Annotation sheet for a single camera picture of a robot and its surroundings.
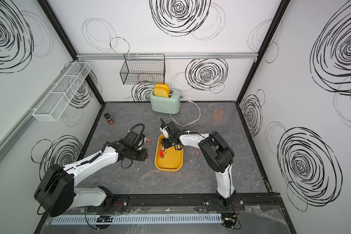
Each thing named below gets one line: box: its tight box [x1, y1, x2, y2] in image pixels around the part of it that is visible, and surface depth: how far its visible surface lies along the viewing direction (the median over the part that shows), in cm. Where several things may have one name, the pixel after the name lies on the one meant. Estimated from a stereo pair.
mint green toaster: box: [150, 89, 182, 115], surface depth 107 cm
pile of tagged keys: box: [159, 146, 167, 159], surface depth 93 cm
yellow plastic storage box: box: [154, 134, 184, 172], surface depth 88 cm
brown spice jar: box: [103, 112, 115, 127], surface depth 102 cm
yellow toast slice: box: [153, 82, 171, 98], surface depth 104 cm
